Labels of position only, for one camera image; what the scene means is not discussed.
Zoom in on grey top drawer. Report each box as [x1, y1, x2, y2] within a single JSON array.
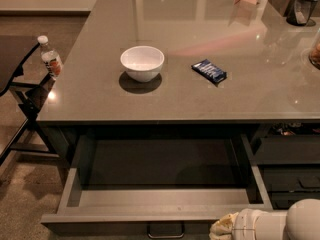
[[40, 133, 292, 237]]

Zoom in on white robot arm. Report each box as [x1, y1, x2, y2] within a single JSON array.
[[209, 199, 320, 240]]

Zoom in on right side lower drawers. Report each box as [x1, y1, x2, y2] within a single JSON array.
[[254, 123, 320, 210]]

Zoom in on blue snack bar wrapper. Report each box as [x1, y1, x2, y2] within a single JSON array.
[[191, 59, 227, 84]]

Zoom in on white ceramic bowl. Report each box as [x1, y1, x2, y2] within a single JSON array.
[[120, 46, 165, 83]]

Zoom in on glass jar with snacks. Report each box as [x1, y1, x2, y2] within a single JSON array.
[[308, 29, 320, 70]]

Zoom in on dark folding chair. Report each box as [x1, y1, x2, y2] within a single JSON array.
[[0, 35, 56, 164]]

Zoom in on dark container with scoop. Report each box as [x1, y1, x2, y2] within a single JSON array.
[[286, 0, 318, 26]]

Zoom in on clear plastic water bottle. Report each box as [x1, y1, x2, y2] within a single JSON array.
[[37, 35, 63, 78]]

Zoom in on metal drawer handle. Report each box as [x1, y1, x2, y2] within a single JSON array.
[[147, 222, 185, 240]]

